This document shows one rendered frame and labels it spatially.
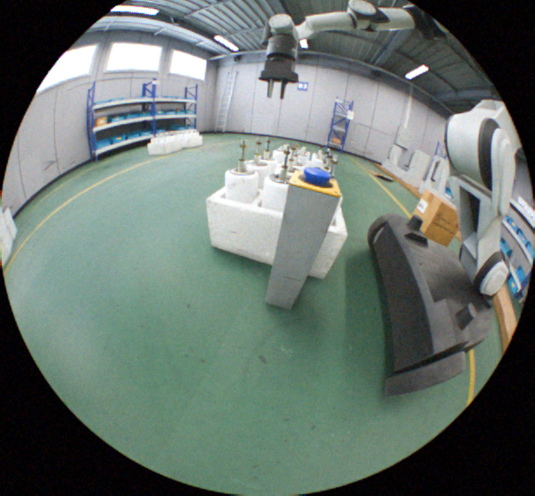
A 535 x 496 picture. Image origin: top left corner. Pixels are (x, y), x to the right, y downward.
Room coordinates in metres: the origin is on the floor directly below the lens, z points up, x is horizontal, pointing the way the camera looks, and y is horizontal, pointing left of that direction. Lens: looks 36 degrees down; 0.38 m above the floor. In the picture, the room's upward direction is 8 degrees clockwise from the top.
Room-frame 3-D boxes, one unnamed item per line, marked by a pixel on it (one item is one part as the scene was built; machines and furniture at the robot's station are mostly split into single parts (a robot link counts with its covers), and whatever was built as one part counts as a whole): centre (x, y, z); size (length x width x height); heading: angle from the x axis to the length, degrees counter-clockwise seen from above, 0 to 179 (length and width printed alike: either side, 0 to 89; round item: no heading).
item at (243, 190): (0.43, 0.09, 0.16); 0.10 x 0.10 x 0.18
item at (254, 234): (0.52, -0.05, 0.09); 0.39 x 0.39 x 0.18; 78
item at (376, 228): (0.44, -0.50, 0.10); 0.20 x 0.05 x 0.20; 76
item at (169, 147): (2.15, 1.76, 0.09); 0.39 x 0.39 x 0.18; 83
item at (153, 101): (3.93, 3.79, 0.97); 3.68 x 0.64 x 1.94; 166
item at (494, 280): (0.12, -0.71, 0.28); 0.21 x 0.20 x 0.13; 76
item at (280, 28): (0.52, 0.04, 0.71); 0.11 x 0.11 x 0.11; 75
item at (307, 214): (0.22, -0.06, 0.16); 0.07 x 0.07 x 0.31; 78
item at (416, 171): (3.28, -3.03, 0.45); 1.61 x 0.57 x 0.74; 166
